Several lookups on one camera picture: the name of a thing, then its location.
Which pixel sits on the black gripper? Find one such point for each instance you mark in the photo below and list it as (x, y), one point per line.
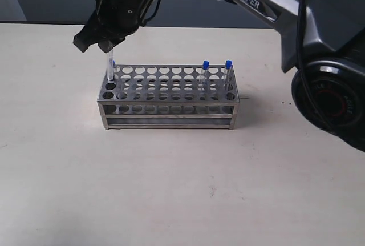
(109, 24)

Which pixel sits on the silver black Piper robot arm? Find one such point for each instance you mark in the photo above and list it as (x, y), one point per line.
(322, 39)

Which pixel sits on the stainless steel test tube rack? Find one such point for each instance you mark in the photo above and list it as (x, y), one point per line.
(167, 96)

